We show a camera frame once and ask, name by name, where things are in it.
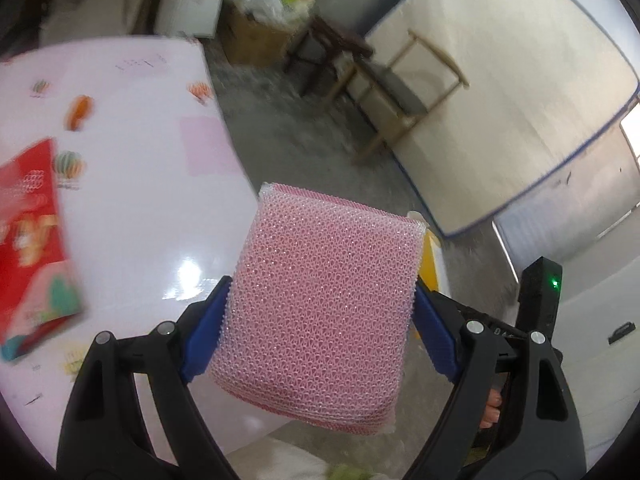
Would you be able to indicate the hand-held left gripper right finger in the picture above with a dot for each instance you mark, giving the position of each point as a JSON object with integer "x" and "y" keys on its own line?
{"x": 440, "y": 340}

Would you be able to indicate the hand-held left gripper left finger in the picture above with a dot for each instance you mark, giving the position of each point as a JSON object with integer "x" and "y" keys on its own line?
{"x": 200, "y": 340}

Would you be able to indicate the pink mesh sponge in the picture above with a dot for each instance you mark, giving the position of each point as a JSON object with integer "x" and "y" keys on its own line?
{"x": 320, "y": 310}

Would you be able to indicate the red snack bag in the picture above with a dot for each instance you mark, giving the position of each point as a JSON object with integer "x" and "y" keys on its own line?
{"x": 30, "y": 240}

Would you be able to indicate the person's right hand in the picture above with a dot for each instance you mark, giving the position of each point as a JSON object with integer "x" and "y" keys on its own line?
{"x": 492, "y": 407}

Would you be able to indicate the beige crumpled cloth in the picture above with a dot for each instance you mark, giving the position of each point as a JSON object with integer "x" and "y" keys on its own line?
{"x": 434, "y": 260}

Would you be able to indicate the small black object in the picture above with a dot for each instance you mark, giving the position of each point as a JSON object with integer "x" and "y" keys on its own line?
{"x": 621, "y": 334}

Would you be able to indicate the pink printed tablecloth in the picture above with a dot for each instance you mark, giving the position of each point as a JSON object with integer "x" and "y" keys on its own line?
{"x": 150, "y": 185}

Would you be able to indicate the bright window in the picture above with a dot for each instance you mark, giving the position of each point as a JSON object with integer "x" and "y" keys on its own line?
{"x": 632, "y": 135}

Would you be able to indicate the white mattress with blue trim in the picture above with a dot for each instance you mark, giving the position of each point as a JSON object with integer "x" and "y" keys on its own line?
{"x": 500, "y": 85}

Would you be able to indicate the wooden chair with dark seat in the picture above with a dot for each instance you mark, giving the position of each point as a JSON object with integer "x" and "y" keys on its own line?
{"x": 395, "y": 95}

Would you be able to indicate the cardboard box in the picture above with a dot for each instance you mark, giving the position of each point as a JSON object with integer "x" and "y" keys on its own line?
{"x": 250, "y": 40}

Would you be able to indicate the dark wooden stool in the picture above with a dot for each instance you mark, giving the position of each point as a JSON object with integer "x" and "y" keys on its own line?
{"x": 340, "y": 40}

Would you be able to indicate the white cabinet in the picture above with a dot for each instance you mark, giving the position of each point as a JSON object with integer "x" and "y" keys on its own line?
{"x": 187, "y": 12}

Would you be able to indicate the white plastic bags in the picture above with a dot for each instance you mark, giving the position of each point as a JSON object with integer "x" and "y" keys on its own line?
{"x": 295, "y": 0}

